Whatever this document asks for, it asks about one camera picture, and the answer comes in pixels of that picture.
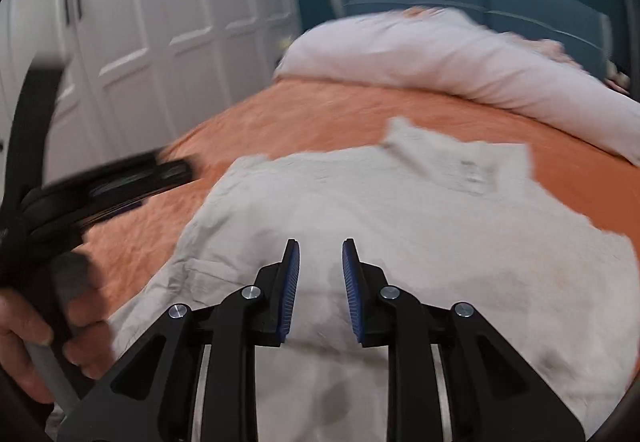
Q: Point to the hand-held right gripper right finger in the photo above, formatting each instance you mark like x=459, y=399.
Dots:
x=352, y=292

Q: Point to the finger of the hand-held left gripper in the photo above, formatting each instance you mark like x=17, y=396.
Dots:
x=135, y=182

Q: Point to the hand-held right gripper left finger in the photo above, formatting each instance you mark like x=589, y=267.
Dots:
x=290, y=292

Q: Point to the white textured garment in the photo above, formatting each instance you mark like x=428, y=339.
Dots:
x=400, y=222

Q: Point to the person's left hand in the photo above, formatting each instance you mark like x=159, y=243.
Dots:
x=17, y=327

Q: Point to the white wardrobe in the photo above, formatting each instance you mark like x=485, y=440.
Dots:
x=150, y=22

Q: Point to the orange bed blanket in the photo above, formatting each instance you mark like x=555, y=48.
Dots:
x=310, y=122

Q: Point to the pale pink duvet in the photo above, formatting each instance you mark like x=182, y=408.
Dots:
x=450, y=52

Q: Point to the orange fluffy pillow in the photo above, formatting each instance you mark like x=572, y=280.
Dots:
x=425, y=11

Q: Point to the pink fluffy pillow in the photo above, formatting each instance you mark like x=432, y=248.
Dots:
x=550, y=49

